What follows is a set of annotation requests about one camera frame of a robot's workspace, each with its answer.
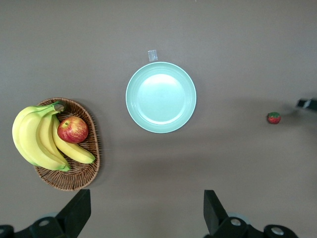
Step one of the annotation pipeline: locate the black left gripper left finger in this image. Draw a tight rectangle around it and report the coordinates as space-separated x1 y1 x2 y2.
55 189 92 238

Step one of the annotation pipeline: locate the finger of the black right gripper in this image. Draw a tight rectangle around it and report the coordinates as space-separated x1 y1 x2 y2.
296 98 317 111

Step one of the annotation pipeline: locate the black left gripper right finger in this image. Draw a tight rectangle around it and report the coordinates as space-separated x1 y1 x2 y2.
204 189 238 238

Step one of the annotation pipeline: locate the red strawberry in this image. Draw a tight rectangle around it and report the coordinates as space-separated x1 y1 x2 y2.
267 112 281 125

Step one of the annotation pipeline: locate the light green round plate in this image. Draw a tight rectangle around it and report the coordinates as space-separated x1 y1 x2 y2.
125 61 197 134

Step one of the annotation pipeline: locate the brown wicker basket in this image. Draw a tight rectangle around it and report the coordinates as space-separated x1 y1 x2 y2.
33 97 101 191

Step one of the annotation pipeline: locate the small yellow banana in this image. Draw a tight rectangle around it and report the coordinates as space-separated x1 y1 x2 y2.
51 114 97 165

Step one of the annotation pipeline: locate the red apple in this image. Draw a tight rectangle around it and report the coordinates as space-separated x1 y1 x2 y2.
57 116 89 144

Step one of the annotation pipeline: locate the large pale yellow banana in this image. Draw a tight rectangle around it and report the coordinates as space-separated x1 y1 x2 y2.
11 105 42 166

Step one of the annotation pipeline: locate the brown table cloth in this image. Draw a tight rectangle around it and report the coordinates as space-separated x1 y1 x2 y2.
0 0 317 238

